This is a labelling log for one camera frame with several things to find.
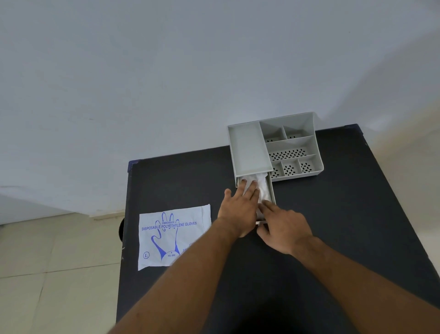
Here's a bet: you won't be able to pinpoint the person's right hand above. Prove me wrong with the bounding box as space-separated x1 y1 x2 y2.
256 200 313 256

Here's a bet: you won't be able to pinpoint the person's left hand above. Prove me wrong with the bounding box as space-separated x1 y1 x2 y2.
217 179 260 239

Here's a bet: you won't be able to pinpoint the clear plastic disposable gloves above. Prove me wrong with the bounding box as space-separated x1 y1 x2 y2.
238 173 272 221

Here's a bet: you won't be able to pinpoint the grey organizer drawer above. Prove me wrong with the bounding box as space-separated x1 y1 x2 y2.
236 172 278 226

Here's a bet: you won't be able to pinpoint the person's right forearm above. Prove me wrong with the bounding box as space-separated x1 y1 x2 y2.
291 235 440 334

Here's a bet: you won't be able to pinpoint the person's left forearm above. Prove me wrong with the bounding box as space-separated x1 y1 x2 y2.
108 218 242 334

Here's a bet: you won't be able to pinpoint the grey plastic compartment organizer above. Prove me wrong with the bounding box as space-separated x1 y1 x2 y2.
227 111 324 182

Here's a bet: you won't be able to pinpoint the white glove packet blue print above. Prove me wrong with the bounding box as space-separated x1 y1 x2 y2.
138 204 212 272

